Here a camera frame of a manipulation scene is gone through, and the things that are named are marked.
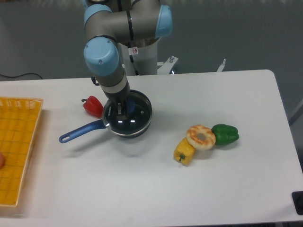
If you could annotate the glass lid blue knob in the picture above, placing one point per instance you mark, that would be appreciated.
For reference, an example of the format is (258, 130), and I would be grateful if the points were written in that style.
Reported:
(138, 119)

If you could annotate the white metal base frame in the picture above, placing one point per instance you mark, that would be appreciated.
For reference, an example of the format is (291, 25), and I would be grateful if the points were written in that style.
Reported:
(168, 66)

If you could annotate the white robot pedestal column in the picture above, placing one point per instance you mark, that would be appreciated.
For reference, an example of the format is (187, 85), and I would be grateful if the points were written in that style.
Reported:
(139, 57)

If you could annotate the green toy bell pepper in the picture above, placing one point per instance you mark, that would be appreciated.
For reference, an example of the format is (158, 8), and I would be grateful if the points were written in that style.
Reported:
(225, 134)

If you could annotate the blue saucepan with handle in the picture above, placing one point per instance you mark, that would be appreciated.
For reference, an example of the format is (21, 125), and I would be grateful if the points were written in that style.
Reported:
(96, 125)

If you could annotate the red toy bell pepper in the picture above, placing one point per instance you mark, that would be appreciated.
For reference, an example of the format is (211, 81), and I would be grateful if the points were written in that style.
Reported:
(93, 106)

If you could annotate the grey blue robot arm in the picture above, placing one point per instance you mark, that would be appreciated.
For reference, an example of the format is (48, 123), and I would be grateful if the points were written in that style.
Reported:
(122, 38)

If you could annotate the yellow woven basket tray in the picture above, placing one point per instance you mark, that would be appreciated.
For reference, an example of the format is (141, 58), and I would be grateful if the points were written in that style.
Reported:
(19, 119)

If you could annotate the grilled pineapple ring toy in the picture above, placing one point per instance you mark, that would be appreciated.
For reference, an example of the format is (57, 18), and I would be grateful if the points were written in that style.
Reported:
(200, 137)

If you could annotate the black clamp table corner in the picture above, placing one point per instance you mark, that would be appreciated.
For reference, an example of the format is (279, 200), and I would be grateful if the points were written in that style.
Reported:
(298, 201)

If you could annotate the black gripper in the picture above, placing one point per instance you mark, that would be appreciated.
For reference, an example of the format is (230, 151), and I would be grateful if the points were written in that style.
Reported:
(117, 93)

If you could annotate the yellow toy bell pepper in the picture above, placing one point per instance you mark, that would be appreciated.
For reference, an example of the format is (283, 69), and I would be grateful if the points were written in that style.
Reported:
(184, 152)

